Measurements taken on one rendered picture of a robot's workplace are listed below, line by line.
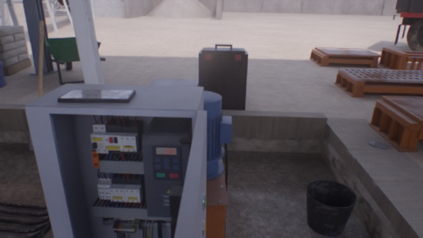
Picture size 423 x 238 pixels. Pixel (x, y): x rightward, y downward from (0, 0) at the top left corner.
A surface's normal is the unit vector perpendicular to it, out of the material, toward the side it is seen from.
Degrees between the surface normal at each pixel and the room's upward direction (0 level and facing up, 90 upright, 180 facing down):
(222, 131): 90
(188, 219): 0
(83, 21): 91
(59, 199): 90
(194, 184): 0
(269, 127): 90
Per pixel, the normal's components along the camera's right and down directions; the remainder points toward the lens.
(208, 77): -0.04, 0.36
